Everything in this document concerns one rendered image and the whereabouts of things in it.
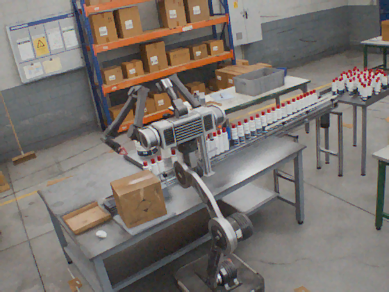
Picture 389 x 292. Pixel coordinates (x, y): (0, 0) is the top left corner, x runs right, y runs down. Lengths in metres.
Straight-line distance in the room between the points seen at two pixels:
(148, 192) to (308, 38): 8.29
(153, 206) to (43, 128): 4.99
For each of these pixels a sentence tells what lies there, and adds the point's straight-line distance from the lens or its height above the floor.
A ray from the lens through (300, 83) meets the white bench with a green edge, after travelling 5.63.
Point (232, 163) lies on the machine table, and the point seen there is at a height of 0.83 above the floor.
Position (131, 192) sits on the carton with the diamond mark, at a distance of 2.66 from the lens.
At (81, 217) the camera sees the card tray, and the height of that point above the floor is 0.83.
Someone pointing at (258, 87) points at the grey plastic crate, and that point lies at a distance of 5.23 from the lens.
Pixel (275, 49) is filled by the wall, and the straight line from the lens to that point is 9.69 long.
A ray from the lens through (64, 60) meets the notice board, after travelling 7.26.
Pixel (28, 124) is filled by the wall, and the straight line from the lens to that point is 7.45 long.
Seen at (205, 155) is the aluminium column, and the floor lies 1.01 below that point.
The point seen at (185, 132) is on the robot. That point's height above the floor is 1.44.
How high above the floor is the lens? 2.34
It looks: 22 degrees down
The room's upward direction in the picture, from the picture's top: 10 degrees counter-clockwise
